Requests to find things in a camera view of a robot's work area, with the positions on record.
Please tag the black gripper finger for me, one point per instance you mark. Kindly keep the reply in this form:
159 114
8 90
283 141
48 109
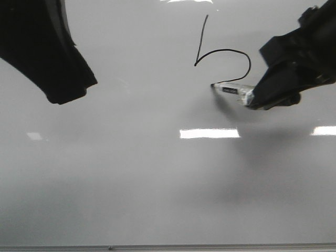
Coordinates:
29 43
75 72

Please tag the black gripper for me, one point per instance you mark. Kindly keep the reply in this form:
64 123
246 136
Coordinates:
299 60

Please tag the white whiteboard marker pen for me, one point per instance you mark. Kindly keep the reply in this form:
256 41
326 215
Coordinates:
244 92

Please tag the white whiteboard with aluminium frame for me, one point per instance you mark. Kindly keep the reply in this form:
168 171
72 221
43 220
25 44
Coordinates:
152 154

